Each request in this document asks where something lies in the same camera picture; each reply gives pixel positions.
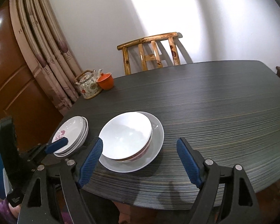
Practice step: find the brown wooden door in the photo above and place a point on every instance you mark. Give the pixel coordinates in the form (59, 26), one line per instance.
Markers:
(35, 117)

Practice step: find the beige patterned curtain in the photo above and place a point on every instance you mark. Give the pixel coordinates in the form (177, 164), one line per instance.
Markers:
(45, 51)

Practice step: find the large white plate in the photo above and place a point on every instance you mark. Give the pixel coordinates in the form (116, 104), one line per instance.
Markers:
(152, 152)

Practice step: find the wooden chair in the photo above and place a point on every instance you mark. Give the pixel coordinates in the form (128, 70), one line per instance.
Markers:
(149, 51)

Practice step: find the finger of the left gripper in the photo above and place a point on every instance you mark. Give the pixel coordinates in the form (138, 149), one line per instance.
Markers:
(51, 148)

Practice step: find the white floral bowl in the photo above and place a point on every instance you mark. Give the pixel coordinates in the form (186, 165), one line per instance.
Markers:
(125, 135)

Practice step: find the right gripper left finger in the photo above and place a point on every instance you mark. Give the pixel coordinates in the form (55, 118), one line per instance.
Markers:
(74, 174)

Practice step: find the orange lidded cup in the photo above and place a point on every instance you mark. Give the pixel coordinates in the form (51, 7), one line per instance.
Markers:
(106, 81)

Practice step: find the floral ceramic teapot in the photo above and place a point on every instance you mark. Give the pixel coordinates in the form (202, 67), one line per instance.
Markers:
(87, 83)

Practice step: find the white bowl red rim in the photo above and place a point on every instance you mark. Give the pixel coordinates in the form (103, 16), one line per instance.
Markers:
(142, 152)

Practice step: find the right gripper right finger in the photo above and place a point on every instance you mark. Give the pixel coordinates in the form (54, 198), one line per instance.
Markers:
(205, 175)

